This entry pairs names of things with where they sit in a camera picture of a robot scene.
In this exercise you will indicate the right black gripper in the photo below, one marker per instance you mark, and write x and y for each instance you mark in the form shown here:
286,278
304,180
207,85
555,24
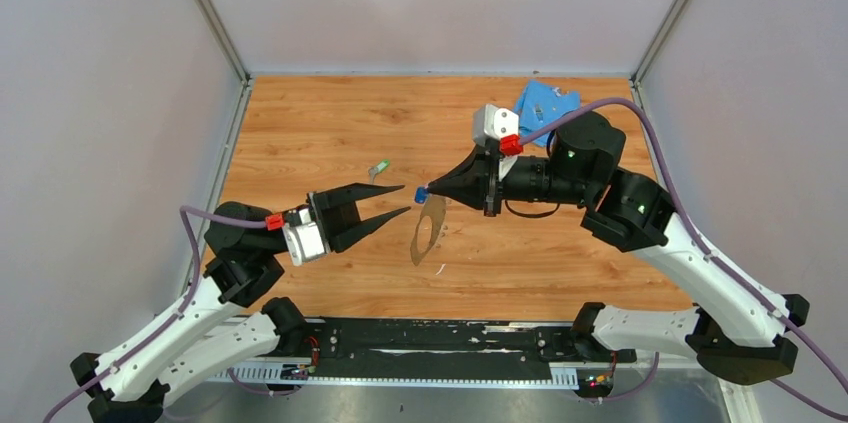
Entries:
478,183

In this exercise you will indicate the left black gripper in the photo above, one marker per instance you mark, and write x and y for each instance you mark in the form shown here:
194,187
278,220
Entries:
334,208

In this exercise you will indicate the key with blue tag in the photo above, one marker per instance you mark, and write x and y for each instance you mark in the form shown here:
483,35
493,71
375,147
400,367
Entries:
421,195

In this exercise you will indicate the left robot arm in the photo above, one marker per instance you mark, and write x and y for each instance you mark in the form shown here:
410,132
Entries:
139,378

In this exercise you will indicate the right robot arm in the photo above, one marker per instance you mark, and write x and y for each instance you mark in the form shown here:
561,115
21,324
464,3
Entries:
735,328

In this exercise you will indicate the key with green tag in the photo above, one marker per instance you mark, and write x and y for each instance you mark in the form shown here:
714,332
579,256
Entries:
377,169

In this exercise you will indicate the folded blue cloth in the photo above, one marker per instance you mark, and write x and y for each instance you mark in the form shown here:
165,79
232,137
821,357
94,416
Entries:
540,104

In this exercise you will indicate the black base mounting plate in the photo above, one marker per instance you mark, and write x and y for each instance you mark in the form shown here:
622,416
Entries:
427,349

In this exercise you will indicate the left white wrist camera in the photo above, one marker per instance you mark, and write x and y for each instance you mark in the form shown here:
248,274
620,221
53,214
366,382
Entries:
303,235

